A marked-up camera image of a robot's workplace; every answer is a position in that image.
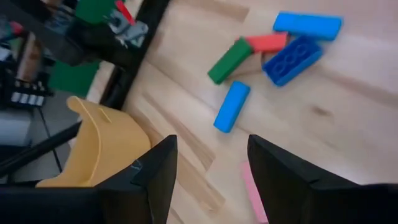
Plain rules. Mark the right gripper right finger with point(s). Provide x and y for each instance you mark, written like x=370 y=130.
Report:
x=295 y=193

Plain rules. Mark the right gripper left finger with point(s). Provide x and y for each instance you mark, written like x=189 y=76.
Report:
x=149 y=186

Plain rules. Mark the pink long wooden block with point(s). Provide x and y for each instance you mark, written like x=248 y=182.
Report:
x=252 y=193

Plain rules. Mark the blue long wooden block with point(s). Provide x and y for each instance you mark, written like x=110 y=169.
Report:
x=308 y=26
x=231 y=107

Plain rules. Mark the blue studded toy brick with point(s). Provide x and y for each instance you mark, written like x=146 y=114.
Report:
x=290 y=62

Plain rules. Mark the tan long wooden block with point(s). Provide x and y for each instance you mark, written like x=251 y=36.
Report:
x=248 y=67

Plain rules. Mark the green long wooden block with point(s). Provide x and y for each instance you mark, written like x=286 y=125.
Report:
x=230 y=61

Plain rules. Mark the red long wooden block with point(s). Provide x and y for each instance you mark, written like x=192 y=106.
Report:
x=269 y=42

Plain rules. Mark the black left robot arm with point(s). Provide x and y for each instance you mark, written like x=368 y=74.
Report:
x=62 y=46

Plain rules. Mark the yellow plastic bin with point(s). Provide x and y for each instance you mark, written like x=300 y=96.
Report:
x=102 y=149

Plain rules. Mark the green floor mat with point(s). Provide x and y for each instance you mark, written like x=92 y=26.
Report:
x=73 y=79

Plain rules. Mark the black rack with white labels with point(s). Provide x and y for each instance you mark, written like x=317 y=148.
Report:
x=26 y=93

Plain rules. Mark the black aluminium table frame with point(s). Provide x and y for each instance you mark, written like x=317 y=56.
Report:
x=133 y=62

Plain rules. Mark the grey metal bracket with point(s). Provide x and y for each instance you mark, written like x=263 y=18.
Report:
x=133 y=32

